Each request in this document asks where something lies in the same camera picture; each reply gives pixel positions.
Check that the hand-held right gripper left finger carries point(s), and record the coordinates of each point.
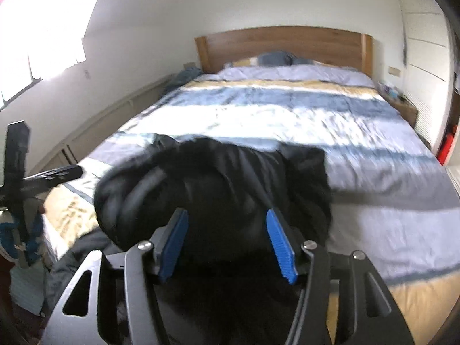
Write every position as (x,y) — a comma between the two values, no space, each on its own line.
(176,244)

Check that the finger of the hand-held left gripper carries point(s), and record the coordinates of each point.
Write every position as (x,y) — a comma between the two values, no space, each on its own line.
(34,237)
(7,239)

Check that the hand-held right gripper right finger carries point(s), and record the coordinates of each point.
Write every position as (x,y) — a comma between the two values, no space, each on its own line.
(282,248)

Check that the black puffer coat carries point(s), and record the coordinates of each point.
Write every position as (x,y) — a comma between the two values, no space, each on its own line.
(222,187)

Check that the bed with striped duvet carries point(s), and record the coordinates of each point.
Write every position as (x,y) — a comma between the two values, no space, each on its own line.
(287,115)

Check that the window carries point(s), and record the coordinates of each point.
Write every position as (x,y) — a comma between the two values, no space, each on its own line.
(36,25)

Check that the blue cloth bundle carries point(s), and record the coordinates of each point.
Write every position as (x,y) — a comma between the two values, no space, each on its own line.
(185,77)

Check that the wooden nightstand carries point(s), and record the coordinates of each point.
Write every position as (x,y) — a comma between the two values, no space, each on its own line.
(404,109)

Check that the blue striped pillow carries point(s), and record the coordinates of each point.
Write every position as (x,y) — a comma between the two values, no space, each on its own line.
(269,59)

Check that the small bottles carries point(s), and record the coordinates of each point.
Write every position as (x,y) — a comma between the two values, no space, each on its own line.
(388,90)

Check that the red object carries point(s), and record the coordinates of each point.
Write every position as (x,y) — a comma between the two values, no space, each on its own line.
(447,147)

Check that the wooden headboard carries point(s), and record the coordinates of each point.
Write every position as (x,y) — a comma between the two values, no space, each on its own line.
(287,39)

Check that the white wardrobe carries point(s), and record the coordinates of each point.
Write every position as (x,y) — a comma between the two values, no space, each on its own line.
(424,43)

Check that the wall switch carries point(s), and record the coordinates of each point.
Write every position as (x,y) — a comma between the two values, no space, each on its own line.
(189,65)

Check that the beige wall socket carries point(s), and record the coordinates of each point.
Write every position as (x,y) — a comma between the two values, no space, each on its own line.
(394,71)

